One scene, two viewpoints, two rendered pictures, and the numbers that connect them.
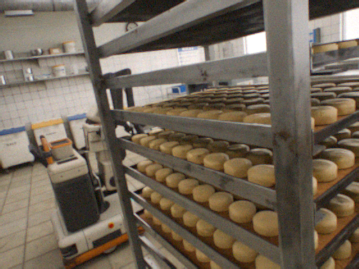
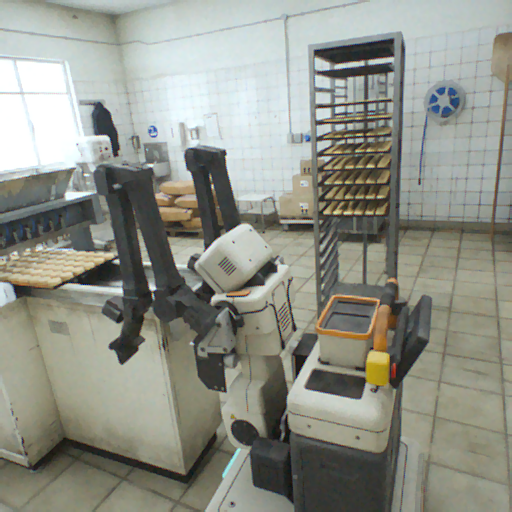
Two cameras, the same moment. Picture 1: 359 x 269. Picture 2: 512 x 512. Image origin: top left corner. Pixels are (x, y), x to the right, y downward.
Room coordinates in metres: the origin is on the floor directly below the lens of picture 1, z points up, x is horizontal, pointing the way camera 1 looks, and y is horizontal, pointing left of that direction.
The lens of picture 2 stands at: (2.78, 1.67, 1.49)
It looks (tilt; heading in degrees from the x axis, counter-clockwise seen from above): 19 degrees down; 235
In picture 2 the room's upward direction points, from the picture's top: 5 degrees counter-clockwise
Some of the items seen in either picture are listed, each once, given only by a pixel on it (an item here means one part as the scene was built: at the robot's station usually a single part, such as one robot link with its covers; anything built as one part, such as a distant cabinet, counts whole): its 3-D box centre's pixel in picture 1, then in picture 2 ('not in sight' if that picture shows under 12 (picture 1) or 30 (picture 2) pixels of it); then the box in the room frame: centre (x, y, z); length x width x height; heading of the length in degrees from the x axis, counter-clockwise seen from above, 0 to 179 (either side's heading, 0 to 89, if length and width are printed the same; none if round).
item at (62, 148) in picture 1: (61, 148); (349, 330); (1.96, 0.94, 0.87); 0.23 x 0.15 x 0.11; 30
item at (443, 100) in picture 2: not in sight; (441, 134); (-1.67, -0.98, 1.10); 0.41 x 0.17 x 1.10; 117
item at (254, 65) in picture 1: (159, 77); not in sight; (0.54, 0.02, 1.32); 0.64 x 0.03 x 0.03; 33
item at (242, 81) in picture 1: (220, 95); (21, 243); (2.60, -0.47, 1.01); 0.72 x 0.33 x 0.34; 31
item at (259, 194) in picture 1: (173, 159); not in sight; (0.54, 0.02, 1.14); 0.64 x 0.03 x 0.03; 33
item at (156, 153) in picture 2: not in sight; (154, 161); (0.22, -4.52, 0.93); 0.99 x 0.38 x 1.09; 117
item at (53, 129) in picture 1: (52, 139); not in sight; (5.01, 2.53, 0.38); 0.64 x 0.54 x 0.77; 27
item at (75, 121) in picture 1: (85, 130); not in sight; (5.31, 1.95, 0.38); 0.64 x 0.54 x 0.77; 26
